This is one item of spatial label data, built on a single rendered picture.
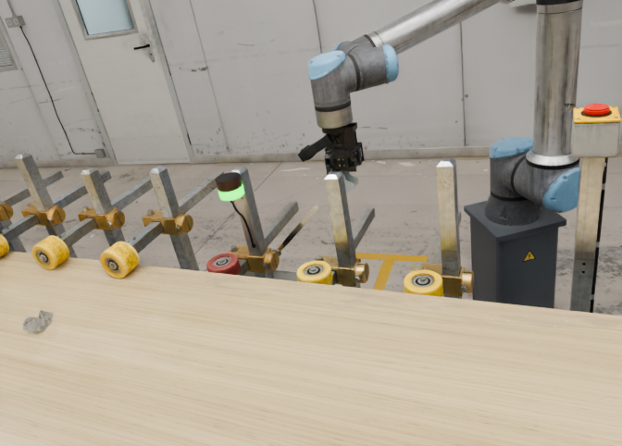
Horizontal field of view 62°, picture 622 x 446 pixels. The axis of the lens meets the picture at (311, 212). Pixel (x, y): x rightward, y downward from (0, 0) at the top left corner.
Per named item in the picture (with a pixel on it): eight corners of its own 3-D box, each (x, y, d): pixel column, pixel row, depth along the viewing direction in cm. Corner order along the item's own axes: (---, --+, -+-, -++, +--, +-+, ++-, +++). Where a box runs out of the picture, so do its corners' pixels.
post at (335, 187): (355, 331, 139) (329, 169, 118) (367, 333, 138) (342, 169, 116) (351, 340, 136) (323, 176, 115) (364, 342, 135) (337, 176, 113)
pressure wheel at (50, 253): (47, 229, 141) (70, 244, 140) (46, 250, 146) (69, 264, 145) (30, 241, 136) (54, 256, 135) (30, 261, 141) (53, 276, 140)
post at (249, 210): (273, 317, 149) (234, 166, 128) (284, 319, 148) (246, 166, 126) (267, 325, 146) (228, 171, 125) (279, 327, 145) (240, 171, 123)
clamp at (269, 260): (238, 259, 144) (234, 244, 142) (280, 264, 139) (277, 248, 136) (228, 271, 140) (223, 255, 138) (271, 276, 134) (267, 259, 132)
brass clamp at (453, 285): (416, 278, 124) (415, 260, 122) (474, 283, 119) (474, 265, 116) (410, 292, 119) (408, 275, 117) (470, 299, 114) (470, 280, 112)
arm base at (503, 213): (475, 207, 192) (474, 183, 188) (522, 196, 194) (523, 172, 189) (501, 230, 175) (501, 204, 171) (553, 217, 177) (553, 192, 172)
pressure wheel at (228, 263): (227, 286, 138) (216, 250, 133) (253, 289, 134) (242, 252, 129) (211, 304, 131) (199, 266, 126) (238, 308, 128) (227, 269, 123)
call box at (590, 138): (570, 147, 97) (573, 106, 93) (613, 146, 94) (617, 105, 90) (571, 162, 91) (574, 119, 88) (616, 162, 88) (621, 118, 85)
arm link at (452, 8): (523, -57, 148) (320, 45, 139) (555, -60, 138) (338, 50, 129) (529, -17, 154) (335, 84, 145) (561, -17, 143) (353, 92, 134)
